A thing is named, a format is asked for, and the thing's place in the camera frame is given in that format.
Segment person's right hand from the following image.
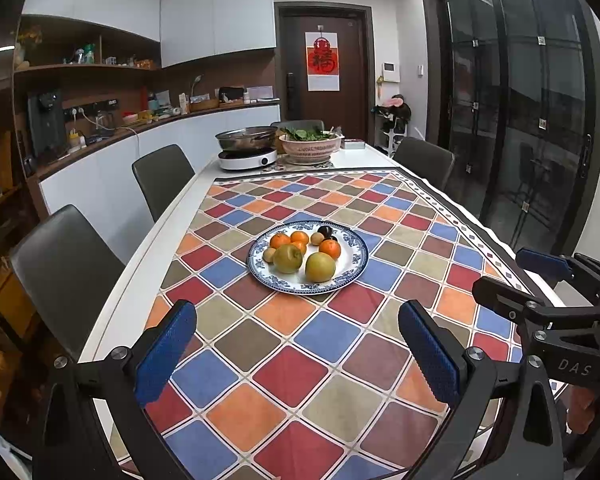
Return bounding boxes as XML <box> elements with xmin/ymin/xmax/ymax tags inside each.
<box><xmin>565</xmin><ymin>386</ymin><xmax>600</xmax><ymax>437</ymax></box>

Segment wooden wall shelf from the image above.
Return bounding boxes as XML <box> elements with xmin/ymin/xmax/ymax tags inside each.
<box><xmin>12</xmin><ymin>14</ymin><xmax>163</xmax><ymax>111</ymax></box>

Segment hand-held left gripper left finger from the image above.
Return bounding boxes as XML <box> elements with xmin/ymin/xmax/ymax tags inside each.
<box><xmin>30</xmin><ymin>299</ymin><xmax>198</xmax><ymax>480</ymax></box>

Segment white lower cabinet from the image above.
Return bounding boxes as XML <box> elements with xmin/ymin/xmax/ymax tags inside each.
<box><xmin>37</xmin><ymin>104</ymin><xmax>282</xmax><ymax>221</ymax></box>

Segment grey dining chair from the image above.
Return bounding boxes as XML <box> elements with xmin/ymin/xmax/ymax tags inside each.
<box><xmin>131</xmin><ymin>144</ymin><xmax>197</xmax><ymax>223</ymax></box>
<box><xmin>271</xmin><ymin>119</ymin><xmax>326</xmax><ymax>133</ymax></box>
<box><xmin>394</xmin><ymin>136</ymin><xmax>456</xmax><ymax>193</ymax></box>
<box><xmin>9</xmin><ymin>204</ymin><xmax>127</xmax><ymax>361</ymax></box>

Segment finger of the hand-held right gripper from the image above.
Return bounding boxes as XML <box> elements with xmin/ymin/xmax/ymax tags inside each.
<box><xmin>517</xmin><ymin>248</ymin><xmax>600</xmax><ymax>306</ymax></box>
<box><xmin>472</xmin><ymin>276</ymin><xmax>600</xmax><ymax>328</ymax></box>

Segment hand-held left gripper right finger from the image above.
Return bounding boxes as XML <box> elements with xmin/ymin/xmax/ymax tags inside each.
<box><xmin>399</xmin><ymin>301</ymin><xmax>566</xmax><ymax>480</ymax></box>

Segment white rack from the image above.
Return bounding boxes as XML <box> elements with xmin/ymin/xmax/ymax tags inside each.
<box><xmin>377</xmin><ymin>127</ymin><xmax>411</xmax><ymax>156</ymax></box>

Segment colourful checked tablecloth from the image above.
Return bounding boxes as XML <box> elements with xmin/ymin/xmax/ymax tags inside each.
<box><xmin>95</xmin><ymin>167</ymin><xmax>566</xmax><ymax>480</ymax></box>

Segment white induction cooker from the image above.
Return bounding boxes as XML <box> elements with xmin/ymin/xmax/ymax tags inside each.
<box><xmin>217</xmin><ymin>148</ymin><xmax>279</xmax><ymax>171</ymax></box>

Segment blue rimmed white plate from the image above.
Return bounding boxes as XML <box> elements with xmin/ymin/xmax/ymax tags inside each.
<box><xmin>246</xmin><ymin>220</ymin><xmax>370</xmax><ymax>295</ymax></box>

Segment yellow green pear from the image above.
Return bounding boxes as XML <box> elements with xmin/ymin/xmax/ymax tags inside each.
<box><xmin>305</xmin><ymin>252</ymin><xmax>337</xmax><ymax>283</ymax></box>

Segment white upper cabinet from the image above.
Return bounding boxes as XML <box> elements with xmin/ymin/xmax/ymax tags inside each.
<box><xmin>22</xmin><ymin>0</ymin><xmax>276</xmax><ymax>68</ymax></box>

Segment brown door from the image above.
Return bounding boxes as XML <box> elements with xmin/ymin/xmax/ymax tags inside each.
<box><xmin>275</xmin><ymin>2</ymin><xmax>373</xmax><ymax>143</ymax></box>

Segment pink plastic basket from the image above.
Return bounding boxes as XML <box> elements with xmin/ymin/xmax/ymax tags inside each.
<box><xmin>279</xmin><ymin>134</ymin><xmax>344</xmax><ymax>163</ymax></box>

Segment white cabinet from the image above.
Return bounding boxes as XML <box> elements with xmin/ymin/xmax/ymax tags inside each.
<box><xmin>37</xmin><ymin>104</ymin><xmax>282</xmax><ymax>221</ymax></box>
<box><xmin>22</xmin><ymin>0</ymin><xmax>276</xmax><ymax>68</ymax></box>

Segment green leafy vegetables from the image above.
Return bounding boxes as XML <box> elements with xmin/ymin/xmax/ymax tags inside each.
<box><xmin>281</xmin><ymin>126</ymin><xmax>342</xmax><ymax>142</ymax></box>

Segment glass sliding door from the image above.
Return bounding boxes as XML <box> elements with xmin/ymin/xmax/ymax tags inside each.
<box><xmin>422</xmin><ymin>0</ymin><xmax>600</xmax><ymax>256</ymax></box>

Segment steel pan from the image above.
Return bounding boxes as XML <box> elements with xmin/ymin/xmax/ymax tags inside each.
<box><xmin>215</xmin><ymin>126</ymin><xmax>279</xmax><ymax>155</ymax></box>

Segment red wall poster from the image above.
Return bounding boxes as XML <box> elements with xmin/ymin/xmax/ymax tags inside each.
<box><xmin>305</xmin><ymin>31</ymin><xmax>340</xmax><ymax>92</ymax></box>

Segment black countertop appliance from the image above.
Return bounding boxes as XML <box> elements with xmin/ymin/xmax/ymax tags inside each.
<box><xmin>27</xmin><ymin>89</ymin><xmax>68</xmax><ymax>158</ymax></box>

